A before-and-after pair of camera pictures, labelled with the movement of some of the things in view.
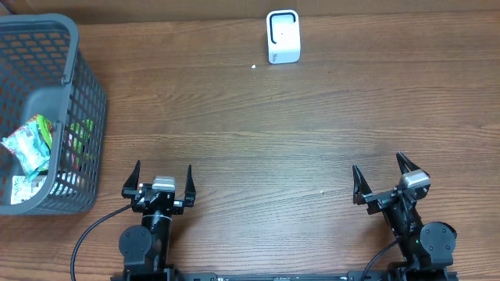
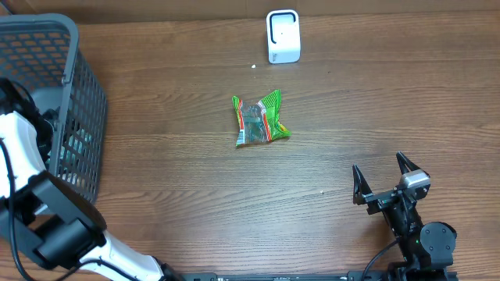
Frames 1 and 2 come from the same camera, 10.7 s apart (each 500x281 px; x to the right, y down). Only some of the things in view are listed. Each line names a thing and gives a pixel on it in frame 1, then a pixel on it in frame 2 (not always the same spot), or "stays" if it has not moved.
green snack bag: (79, 136) -> (260, 122)
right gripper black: (361, 193) stays
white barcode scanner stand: (283, 36) stays
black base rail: (287, 275) stays
